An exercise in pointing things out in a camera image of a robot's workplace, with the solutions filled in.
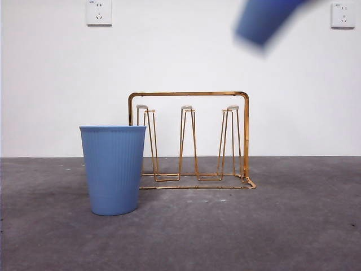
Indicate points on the blue ribbed plastic cup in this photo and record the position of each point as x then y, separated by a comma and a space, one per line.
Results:
262, 19
112, 169

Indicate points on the white wall socket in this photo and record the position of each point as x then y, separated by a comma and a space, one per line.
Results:
99, 12
343, 15

